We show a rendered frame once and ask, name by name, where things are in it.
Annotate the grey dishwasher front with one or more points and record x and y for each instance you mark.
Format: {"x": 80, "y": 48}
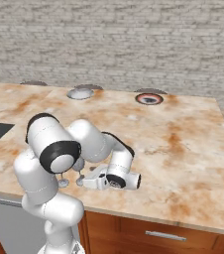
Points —
{"x": 8, "y": 225}

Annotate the wooden drawer front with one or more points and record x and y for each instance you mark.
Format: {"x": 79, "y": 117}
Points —
{"x": 170, "y": 236}

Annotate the red and black plate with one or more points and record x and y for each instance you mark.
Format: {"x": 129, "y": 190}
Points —
{"x": 149, "y": 98}

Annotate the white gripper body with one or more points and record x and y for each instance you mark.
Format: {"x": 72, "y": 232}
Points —
{"x": 93, "y": 180}

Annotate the clear wine glass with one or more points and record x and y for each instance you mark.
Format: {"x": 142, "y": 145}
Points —
{"x": 79, "y": 165}
{"x": 63, "y": 182}

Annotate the grey white plate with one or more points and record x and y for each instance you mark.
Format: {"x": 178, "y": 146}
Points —
{"x": 80, "y": 94}

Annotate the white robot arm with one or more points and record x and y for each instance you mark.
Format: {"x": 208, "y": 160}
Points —
{"x": 48, "y": 142}

